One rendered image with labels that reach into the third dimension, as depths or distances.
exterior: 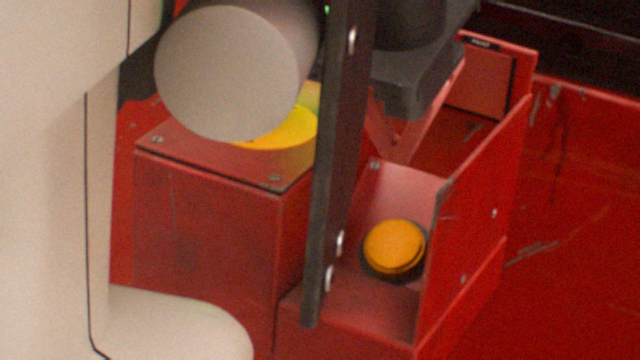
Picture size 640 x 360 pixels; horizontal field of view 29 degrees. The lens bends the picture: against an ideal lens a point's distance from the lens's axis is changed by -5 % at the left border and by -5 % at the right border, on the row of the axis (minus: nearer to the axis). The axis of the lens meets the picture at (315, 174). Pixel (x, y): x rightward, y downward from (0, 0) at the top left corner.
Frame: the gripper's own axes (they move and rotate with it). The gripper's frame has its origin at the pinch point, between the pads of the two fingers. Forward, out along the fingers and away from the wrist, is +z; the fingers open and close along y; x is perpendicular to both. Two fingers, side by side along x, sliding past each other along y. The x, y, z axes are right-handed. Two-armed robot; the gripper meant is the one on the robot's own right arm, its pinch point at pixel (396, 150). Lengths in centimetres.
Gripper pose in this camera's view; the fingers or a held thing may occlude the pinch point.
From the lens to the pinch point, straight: 76.1
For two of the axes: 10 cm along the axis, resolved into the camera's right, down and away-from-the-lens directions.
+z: 0.5, 7.5, 6.6
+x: -8.9, -2.7, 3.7
